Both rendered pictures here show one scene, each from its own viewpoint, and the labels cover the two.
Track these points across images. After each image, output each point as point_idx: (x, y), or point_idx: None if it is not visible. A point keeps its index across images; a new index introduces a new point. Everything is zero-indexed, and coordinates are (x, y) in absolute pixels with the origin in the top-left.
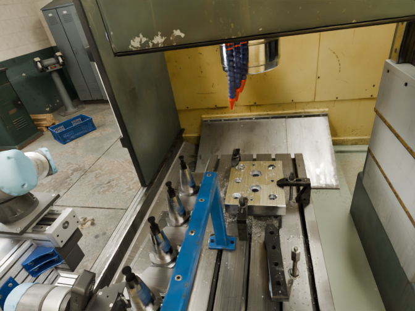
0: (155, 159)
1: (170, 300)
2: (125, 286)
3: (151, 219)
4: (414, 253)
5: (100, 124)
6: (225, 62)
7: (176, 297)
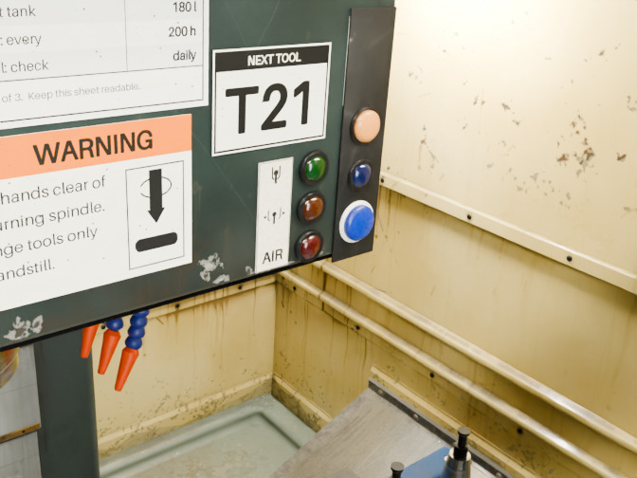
0: None
1: (419, 477)
2: (470, 455)
3: (397, 464)
4: (25, 469)
5: None
6: (6, 356)
7: (409, 474)
